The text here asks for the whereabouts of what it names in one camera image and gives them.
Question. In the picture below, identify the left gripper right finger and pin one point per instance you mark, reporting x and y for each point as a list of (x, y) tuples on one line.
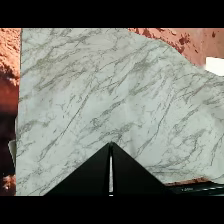
[(133, 178)]

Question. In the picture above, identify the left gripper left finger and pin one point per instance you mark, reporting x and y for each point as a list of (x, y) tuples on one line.
[(90, 178)]

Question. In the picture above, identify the white grey marbled garment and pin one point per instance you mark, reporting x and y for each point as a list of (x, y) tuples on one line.
[(100, 86)]

